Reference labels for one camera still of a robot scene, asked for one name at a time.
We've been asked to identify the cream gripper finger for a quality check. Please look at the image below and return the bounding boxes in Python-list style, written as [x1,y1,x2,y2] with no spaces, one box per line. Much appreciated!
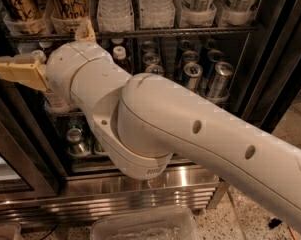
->
[75,18,96,42]
[0,53,48,92]

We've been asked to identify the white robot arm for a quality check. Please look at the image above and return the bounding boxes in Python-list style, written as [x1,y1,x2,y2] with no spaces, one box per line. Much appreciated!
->
[0,20,301,234]

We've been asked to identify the right orange La Croix can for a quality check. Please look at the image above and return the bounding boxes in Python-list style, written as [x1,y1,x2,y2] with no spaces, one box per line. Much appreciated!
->
[51,0,89,34]

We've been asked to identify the orange la croix can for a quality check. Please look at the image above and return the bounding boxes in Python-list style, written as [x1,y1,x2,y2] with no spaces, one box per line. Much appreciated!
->
[1,0,47,35]
[51,0,89,34]

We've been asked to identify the left orange La Croix can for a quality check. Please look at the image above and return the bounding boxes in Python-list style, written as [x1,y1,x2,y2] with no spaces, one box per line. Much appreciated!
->
[1,0,47,35]

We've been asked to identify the front left Red Bull can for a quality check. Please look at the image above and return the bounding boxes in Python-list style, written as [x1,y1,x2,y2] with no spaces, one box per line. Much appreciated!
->
[145,65,165,76]

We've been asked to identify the red bull can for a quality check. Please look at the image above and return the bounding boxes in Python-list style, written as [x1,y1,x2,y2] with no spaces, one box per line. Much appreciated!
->
[206,62,234,99]
[145,65,165,76]
[181,62,203,92]

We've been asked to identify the left green soda can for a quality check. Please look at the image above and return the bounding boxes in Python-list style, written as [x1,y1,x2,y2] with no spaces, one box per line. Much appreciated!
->
[66,128,90,157]

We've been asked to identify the green soda can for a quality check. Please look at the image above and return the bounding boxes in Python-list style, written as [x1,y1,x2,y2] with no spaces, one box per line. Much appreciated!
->
[66,128,90,157]
[93,140,105,155]

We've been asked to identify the right green soda can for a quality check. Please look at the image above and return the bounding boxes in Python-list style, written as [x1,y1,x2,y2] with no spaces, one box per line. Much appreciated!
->
[93,140,105,155]

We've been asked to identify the left white green can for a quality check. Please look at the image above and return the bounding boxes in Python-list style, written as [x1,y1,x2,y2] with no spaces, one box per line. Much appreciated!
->
[174,0,217,28]

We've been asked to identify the white green can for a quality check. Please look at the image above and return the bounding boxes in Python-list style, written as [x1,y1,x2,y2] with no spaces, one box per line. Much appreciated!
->
[215,0,258,27]
[174,0,217,28]

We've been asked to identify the front middle Red Bull can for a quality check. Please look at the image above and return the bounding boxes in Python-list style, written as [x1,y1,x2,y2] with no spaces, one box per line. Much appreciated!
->
[181,62,203,92]

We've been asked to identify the front right Red Bull can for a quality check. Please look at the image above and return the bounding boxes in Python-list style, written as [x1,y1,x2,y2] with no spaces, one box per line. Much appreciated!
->
[206,62,234,99]

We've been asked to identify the right white green can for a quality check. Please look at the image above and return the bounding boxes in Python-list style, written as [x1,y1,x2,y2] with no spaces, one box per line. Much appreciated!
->
[215,0,258,27]

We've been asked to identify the stainless steel fridge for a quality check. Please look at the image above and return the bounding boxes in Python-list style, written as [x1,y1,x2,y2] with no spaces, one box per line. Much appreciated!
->
[0,0,301,230]

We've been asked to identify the open glass fridge door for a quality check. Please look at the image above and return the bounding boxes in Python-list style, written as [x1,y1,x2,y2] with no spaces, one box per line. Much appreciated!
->
[232,0,301,132]

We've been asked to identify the left clear water bottle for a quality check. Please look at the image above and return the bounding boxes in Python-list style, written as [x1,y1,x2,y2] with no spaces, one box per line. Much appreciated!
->
[97,0,134,33]

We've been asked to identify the clear water bottle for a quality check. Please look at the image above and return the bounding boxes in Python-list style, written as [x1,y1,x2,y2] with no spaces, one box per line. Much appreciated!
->
[138,0,175,29]
[97,0,134,33]

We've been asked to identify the front right tea bottle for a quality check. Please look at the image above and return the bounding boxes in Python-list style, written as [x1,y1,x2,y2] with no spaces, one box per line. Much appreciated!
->
[113,46,133,74]

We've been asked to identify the tea bottle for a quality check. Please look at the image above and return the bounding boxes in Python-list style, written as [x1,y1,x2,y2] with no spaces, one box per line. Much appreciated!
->
[113,46,133,74]
[32,50,69,108]

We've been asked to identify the front left tea bottle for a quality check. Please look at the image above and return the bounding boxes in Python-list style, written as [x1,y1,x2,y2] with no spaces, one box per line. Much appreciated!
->
[32,50,69,108]

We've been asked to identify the right clear water bottle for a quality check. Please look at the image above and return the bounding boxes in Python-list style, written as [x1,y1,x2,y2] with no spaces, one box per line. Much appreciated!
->
[138,0,175,29]

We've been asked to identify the clear plastic bin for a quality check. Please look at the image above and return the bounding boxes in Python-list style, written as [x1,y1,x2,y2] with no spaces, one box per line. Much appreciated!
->
[90,206,200,240]

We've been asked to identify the black stand leg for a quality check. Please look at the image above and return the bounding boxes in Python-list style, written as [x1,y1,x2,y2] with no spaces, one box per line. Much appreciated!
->
[268,218,282,229]

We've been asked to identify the orange extension cable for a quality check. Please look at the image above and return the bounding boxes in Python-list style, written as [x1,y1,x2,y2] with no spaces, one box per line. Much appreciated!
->
[288,225,298,240]

